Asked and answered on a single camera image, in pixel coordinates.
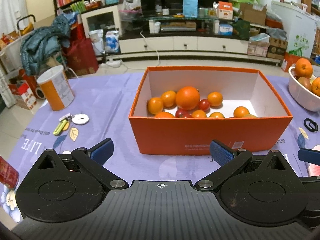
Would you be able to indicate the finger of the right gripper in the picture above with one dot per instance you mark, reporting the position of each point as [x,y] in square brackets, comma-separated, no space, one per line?
[309,156]

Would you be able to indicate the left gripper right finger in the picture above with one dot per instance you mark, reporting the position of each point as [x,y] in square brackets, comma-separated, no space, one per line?
[232,162]

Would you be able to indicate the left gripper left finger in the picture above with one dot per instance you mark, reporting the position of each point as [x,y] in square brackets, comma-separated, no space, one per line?
[92,165]

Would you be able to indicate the red cherry tomato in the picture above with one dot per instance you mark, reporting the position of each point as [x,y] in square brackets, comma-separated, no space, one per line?
[204,105]

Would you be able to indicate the small orange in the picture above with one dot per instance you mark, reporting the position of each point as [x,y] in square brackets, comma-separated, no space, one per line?
[169,98]
[155,105]
[215,99]

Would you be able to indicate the red tomato front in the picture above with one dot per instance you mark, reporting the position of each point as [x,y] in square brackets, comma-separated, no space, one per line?
[180,113]

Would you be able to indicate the large orange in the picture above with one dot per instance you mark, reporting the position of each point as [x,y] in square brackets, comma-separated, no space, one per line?
[187,98]

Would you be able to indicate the white round disc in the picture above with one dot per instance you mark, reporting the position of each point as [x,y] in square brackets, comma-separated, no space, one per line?
[80,119]

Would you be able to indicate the purple tablecloth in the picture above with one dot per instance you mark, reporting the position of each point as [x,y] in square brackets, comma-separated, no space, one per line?
[107,100]

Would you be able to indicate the white colander bowl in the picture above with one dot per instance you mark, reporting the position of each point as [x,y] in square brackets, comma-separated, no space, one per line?
[302,95]

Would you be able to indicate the orange in bowl front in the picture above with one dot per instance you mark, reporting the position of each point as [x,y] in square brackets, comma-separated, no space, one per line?
[315,86]

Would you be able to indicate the orange cardboard box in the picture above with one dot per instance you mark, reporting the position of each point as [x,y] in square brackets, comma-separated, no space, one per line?
[252,114]

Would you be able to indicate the kiwi in bowl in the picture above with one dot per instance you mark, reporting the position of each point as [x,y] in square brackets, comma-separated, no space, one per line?
[305,82]

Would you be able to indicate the red can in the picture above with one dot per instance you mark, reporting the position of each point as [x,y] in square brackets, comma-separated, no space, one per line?
[8,175]

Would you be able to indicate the orange atop bowl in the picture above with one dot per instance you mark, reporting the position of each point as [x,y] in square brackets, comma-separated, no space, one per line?
[303,68]

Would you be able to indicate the orange white canister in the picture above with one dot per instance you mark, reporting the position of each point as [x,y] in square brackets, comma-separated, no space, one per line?
[56,88]

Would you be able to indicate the red gift bag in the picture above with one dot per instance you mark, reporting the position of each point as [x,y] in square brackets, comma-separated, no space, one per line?
[80,55]

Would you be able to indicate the white TV cabinet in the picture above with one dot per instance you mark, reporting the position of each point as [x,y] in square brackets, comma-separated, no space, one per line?
[183,43]

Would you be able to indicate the blue jacket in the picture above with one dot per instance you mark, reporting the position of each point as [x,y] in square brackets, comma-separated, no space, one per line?
[43,43]

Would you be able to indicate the white freezer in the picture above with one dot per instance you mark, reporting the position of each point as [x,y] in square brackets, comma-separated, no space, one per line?
[300,28]

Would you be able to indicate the white glass side cabinet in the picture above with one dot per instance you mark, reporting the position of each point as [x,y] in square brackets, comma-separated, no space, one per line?
[106,18]

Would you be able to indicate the brown cardboard box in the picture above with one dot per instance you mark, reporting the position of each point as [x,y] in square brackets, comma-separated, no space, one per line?
[253,13]

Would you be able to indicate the orange white carton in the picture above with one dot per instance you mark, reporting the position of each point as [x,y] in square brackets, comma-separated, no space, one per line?
[225,10]

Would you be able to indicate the blue paper bag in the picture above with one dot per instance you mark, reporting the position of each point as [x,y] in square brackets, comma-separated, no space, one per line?
[190,8]

